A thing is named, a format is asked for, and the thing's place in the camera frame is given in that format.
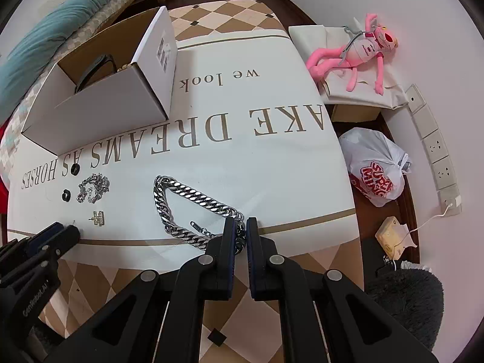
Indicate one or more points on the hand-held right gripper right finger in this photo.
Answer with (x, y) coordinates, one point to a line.
(250, 261)

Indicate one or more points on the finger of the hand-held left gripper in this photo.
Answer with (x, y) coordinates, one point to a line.
(53, 228)
(68, 236)

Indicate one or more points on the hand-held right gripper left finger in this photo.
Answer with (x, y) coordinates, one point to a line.
(231, 261)

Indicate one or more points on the white cardboard box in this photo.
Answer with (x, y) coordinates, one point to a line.
(113, 102)

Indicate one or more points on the white lettered tablecloth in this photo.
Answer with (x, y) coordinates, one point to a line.
(264, 166)

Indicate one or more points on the red cloth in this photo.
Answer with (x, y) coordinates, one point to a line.
(2, 140)

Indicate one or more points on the key bunch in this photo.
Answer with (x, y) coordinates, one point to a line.
(387, 261)

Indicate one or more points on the small yellow box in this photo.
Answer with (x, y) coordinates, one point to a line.
(389, 232)

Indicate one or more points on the white plastic bag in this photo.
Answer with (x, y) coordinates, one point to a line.
(370, 151)

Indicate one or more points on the grey fluffy cushion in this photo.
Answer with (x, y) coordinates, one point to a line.
(408, 302)

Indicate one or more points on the black wristband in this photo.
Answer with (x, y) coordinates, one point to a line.
(94, 69)

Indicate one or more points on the teal quilt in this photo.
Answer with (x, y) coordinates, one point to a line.
(56, 34)

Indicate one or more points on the pink plush toy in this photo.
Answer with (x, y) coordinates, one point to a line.
(359, 51)

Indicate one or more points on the white wall socket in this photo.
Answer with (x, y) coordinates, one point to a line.
(450, 198)
(445, 174)
(435, 146)

